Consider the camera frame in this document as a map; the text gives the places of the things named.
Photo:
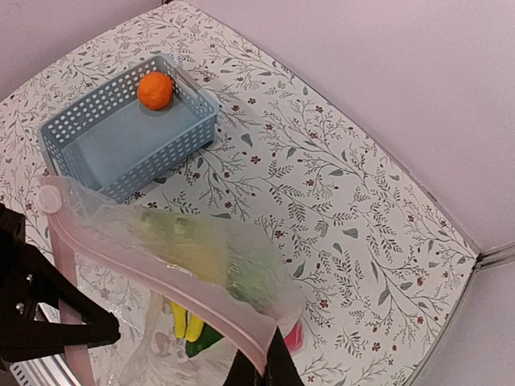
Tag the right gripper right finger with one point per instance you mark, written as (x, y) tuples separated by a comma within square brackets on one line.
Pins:
[(280, 369)]

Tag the red toy apple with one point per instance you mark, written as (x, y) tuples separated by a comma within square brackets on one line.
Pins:
[(294, 340)]

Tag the yellow toy banana bunch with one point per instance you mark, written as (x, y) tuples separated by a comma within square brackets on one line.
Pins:
[(187, 325)]

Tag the clear zip top bag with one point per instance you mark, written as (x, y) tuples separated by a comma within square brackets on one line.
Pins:
[(91, 225)]

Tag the green toy watermelon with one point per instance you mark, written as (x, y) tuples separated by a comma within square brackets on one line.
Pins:
[(235, 255)]

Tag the blue plastic basket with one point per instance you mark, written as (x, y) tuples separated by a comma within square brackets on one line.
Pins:
[(111, 143)]

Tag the orange toy fruit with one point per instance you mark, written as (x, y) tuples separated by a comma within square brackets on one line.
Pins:
[(155, 90)]

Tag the floral tablecloth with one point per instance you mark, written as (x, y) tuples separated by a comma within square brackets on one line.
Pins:
[(379, 264)]

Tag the right aluminium frame post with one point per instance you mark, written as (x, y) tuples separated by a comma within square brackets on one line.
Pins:
[(497, 257)]

